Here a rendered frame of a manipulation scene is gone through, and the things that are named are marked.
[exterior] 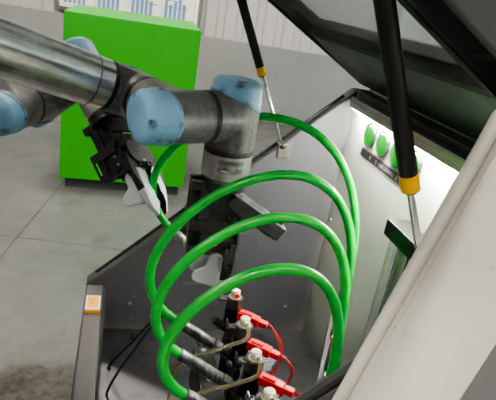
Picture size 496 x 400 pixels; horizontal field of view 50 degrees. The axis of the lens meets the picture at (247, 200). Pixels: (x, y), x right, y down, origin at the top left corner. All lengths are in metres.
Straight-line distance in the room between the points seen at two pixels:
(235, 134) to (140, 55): 3.27
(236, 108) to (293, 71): 6.54
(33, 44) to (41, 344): 2.03
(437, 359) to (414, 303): 0.06
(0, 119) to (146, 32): 3.09
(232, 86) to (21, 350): 2.05
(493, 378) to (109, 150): 0.74
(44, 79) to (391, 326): 0.52
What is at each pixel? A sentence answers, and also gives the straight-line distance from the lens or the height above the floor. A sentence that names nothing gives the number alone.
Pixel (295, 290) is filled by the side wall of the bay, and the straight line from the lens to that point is 1.33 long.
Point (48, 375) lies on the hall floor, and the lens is 2.48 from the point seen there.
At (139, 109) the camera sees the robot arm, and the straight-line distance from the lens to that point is 0.70.
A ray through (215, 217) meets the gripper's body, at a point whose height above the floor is 1.28.
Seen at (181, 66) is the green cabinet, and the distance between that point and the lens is 4.03.
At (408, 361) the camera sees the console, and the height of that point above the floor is 1.33.
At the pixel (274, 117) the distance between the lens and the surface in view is 0.87.
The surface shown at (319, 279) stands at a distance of 0.64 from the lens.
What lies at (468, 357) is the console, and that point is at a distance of 0.45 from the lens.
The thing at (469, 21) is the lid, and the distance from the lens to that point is 0.46.
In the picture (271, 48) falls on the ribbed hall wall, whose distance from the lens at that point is 7.22.
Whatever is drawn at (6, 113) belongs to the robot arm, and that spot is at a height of 1.37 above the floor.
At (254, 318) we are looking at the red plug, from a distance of 0.92.
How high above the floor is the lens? 1.61
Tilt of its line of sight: 21 degrees down
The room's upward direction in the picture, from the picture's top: 10 degrees clockwise
